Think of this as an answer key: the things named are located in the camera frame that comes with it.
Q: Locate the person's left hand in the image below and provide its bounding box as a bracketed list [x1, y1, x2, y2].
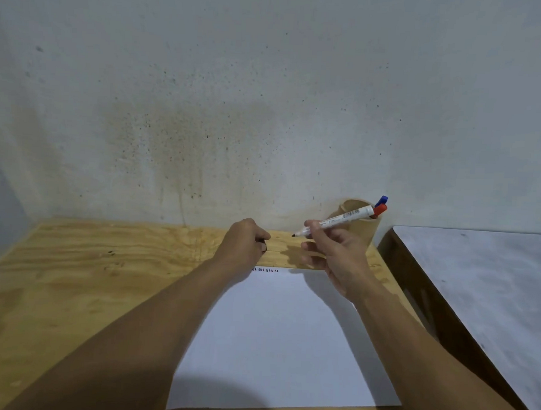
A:
[212, 216, 272, 275]

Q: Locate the white marker with red end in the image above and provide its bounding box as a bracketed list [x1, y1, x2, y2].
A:
[292, 199, 388, 243]

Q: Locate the brown cardboard pen holder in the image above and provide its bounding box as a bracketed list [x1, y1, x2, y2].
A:
[324, 197, 384, 255]

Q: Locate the grey-topped dark side table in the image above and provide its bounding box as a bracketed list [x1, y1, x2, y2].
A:
[370, 224, 541, 410]

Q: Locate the person's left forearm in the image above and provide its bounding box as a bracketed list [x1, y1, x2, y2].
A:
[3, 246, 250, 410]

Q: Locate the person's right hand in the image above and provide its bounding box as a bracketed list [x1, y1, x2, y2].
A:
[298, 219, 380, 305]

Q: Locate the white paper sheet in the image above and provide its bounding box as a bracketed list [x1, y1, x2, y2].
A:
[166, 261, 408, 410]

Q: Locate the person's right forearm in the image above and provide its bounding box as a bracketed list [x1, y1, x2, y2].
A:
[345, 278, 541, 410]

